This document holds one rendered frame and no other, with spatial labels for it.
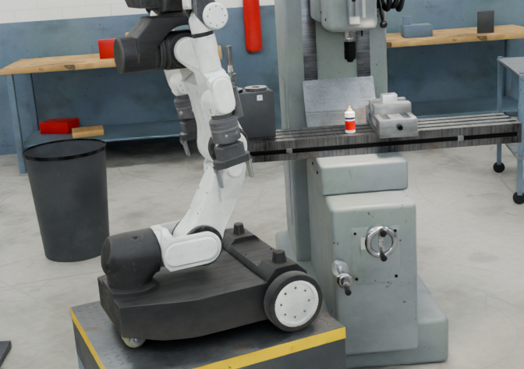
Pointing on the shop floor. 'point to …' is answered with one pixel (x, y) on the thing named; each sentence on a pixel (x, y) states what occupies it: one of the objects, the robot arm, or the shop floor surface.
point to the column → (315, 40)
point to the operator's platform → (210, 345)
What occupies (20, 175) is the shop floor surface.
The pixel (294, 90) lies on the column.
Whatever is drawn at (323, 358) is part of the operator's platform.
